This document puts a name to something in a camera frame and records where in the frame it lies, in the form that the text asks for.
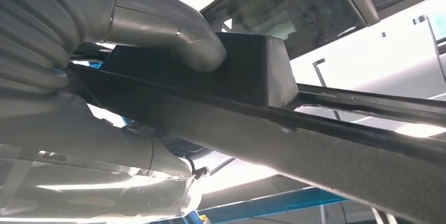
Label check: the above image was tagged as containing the white car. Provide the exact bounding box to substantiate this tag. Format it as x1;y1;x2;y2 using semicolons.
87;0;446;224

